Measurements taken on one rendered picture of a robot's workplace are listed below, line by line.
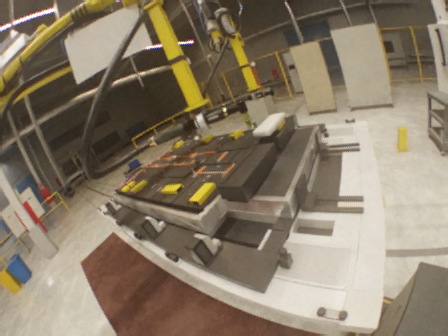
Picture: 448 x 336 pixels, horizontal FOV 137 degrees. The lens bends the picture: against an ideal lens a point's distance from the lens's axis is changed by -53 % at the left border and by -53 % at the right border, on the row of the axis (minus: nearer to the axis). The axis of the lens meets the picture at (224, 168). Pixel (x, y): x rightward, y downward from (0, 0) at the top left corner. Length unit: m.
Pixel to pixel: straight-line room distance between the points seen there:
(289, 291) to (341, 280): 0.19
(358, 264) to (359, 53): 4.76
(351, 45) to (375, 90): 1.23
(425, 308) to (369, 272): 0.27
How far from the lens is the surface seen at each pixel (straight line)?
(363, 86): 5.19
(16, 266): 6.30
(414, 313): 0.74
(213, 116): 0.71
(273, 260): 0.76
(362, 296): 0.72
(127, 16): 0.85
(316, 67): 5.21
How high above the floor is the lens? 1.50
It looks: 23 degrees down
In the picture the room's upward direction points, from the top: 24 degrees counter-clockwise
